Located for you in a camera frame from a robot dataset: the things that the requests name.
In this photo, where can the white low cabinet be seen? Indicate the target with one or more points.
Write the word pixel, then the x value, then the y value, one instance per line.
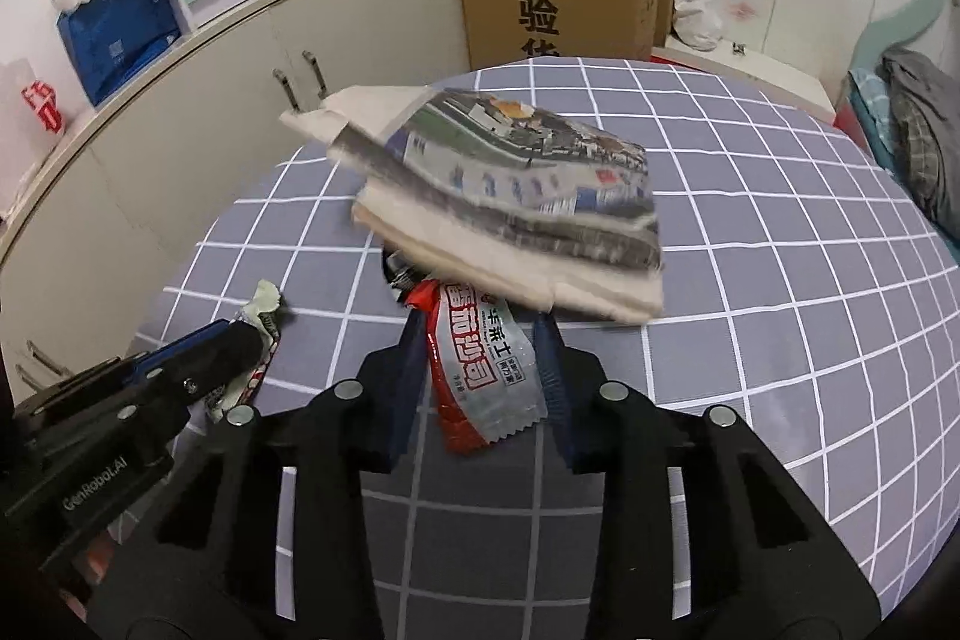
pixel 225 85

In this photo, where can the white plastic bag red print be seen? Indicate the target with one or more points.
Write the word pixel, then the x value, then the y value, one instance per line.
pixel 30 108

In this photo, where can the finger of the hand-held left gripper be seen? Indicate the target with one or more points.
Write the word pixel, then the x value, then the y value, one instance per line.
pixel 184 344
pixel 217 362

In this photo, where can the blue shopping bag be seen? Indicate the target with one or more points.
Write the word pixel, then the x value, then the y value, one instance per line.
pixel 112 40

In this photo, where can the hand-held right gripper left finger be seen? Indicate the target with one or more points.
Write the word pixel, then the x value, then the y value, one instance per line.
pixel 409 377

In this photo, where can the red white sauce packet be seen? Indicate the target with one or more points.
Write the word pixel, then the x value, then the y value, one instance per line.
pixel 480 377

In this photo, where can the grey blanket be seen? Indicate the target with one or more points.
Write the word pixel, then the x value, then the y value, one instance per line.
pixel 922 130

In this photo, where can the pink flower sticker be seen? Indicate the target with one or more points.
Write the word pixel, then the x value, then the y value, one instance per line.
pixel 741 10

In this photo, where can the small cardboard box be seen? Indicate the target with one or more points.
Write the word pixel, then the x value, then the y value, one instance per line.
pixel 664 10

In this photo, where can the teal patterned bedsheet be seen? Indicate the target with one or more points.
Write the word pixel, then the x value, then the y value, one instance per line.
pixel 870 108

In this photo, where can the plain white plastic bag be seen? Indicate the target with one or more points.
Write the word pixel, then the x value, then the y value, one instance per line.
pixel 697 21

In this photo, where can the newspaper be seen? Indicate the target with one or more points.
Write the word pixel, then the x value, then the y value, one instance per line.
pixel 510 197

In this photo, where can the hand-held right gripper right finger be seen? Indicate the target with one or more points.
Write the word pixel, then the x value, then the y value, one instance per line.
pixel 551 377

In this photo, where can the white green snack wrapper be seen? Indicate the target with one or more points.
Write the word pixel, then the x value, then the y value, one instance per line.
pixel 264 310

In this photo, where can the dark crumpled wrapper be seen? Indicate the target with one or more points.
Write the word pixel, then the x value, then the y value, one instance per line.
pixel 397 272

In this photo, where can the small metal bracket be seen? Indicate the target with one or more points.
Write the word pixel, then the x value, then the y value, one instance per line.
pixel 739 48

